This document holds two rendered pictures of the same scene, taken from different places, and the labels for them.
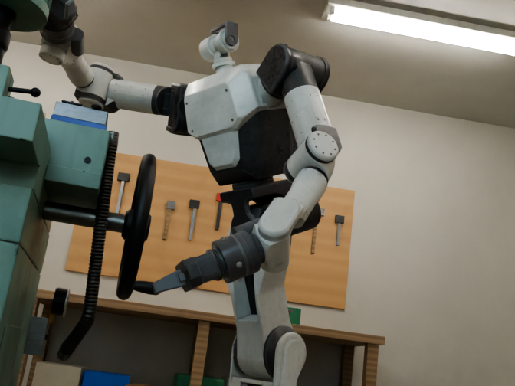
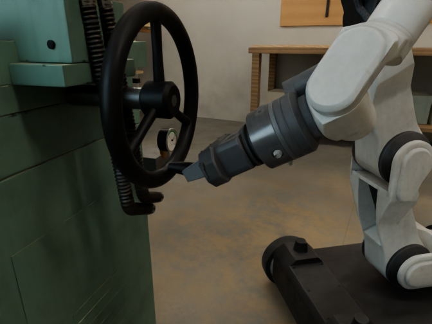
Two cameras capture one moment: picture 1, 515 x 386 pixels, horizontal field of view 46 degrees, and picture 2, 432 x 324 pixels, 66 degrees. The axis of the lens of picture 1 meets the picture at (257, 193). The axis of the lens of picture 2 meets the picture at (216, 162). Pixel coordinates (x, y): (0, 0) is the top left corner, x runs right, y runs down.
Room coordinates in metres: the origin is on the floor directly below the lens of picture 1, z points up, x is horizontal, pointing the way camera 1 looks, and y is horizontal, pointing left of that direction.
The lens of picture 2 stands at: (0.77, -0.13, 0.90)
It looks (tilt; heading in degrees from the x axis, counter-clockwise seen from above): 20 degrees down; 32
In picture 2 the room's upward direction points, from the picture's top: straight up
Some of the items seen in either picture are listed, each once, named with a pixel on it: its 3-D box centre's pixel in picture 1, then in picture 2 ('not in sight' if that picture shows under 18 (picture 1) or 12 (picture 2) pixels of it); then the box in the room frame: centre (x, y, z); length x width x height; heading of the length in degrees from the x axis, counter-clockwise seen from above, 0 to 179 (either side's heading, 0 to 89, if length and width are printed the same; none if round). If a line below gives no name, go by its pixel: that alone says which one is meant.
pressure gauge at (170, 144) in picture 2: (57, 305); (166, 143); (1.41, 0.41, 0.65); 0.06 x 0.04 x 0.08; 13
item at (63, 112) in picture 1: (79, 122); not in sight; (1.13, 0.36, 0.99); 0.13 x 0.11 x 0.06; 13
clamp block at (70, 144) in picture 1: (70, 157); (64, 30); (1.13, 0.37, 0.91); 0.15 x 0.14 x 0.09; 13
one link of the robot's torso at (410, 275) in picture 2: not in sight; (409, 252); (1.83, -0.18, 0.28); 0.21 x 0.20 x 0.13; 133
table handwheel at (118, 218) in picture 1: (97, 219); (120, 97); (1.17, 0.30, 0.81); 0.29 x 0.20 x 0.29; 13
